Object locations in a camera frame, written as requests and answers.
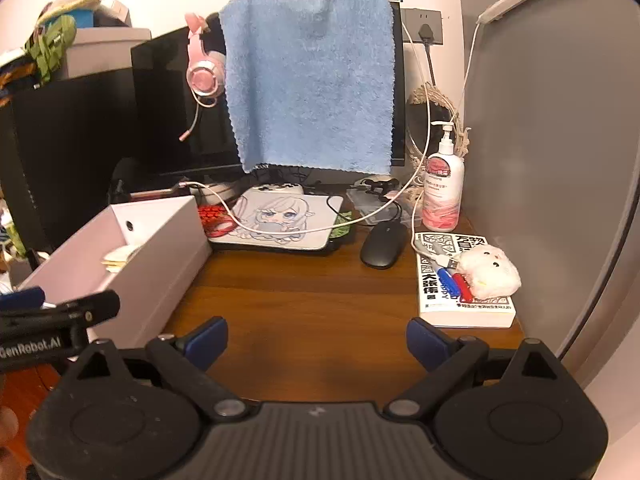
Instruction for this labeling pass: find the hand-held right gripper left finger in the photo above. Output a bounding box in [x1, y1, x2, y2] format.
[60, 316, 251, 422]

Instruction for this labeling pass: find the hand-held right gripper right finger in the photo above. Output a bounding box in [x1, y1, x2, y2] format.
[382, 317, 576, 421]

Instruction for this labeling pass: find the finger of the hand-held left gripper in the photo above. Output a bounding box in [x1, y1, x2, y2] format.
[0, 291, 122, 332]
[0, 287, 46, 312]

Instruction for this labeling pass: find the person's left hand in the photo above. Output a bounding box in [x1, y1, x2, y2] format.
[0, 405, 19, 461]

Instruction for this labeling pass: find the white paperback book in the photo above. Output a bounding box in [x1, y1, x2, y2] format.
[413, 231, 517, 329]

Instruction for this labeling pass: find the cream folded sheet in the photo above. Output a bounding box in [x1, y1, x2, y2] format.
[101, 245, 144, 274]

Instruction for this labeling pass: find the blue marker pen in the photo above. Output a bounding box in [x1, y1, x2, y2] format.
[436, 266, 461, 297]

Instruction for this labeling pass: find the red marker pen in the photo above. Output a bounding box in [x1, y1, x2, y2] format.
[451, 272, 474, 304]

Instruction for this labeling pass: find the white cardboard box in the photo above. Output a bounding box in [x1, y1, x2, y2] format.
[15, 195, 214, 357]

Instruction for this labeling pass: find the white plush toy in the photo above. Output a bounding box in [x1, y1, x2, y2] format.
[457, 242, 523, 302]

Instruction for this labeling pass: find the black computer mouse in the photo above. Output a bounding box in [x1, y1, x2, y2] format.
[360, 221, 409, 270]

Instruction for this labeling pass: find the red patterned accessory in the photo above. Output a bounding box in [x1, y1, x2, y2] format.
[197, 203, 236, 239]

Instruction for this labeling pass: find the cartoon print mouse pad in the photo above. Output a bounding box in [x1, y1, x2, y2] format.
[207, 191, 346, 256]

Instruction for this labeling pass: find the green patterned mat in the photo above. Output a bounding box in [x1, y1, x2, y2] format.
[327, 211, 359, 247]

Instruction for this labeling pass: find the black computer tower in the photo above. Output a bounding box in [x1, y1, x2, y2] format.
[0, 67, 139, 257]

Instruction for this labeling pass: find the white pink pump bottle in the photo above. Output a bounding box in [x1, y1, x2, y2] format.
[421, 121, 465, 233]

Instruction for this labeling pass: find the clear plastic case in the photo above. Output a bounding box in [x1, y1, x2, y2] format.
[346, 187, 417, 224]

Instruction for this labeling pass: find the black hair clip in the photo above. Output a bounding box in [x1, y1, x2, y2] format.
[360, 177, 401, 197]

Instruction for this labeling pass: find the white game controller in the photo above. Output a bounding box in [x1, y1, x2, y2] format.
[247, 183, 305, 196]

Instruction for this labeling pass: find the black computer monitor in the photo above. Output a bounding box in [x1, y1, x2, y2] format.
[131, 0, 407, 177]

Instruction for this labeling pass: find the grey side panel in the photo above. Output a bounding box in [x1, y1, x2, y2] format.
[455, 0, 640, 402]

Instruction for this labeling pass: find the green plush toy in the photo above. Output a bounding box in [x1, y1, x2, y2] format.
[22, 12, 79, 86]

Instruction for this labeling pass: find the grey storage box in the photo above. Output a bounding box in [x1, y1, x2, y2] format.
[59, 27, 152, 81]

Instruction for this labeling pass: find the pink cat-ear headset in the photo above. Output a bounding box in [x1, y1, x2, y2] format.
[179, 11, 229, 142]

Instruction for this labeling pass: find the blue fluffy towel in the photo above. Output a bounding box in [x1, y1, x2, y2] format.
[218, 0, 396, 175]

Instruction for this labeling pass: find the straw woven item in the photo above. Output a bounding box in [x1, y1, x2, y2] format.
[36, 0, 106, 26]

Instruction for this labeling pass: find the white charging cable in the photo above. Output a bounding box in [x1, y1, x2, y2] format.
[397, 10, 451, 267]

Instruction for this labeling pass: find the rope framed mirror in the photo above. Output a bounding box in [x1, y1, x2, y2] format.
[405, 82, 472, 172]

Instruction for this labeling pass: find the white light bar cable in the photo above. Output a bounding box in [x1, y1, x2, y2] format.
[180, 12, 482, 235]

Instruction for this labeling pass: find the black plug with cable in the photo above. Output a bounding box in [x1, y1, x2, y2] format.
[418, 23, 439, 92]

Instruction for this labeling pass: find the grey wall socket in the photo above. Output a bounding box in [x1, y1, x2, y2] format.
[402, 7, 444, 46]

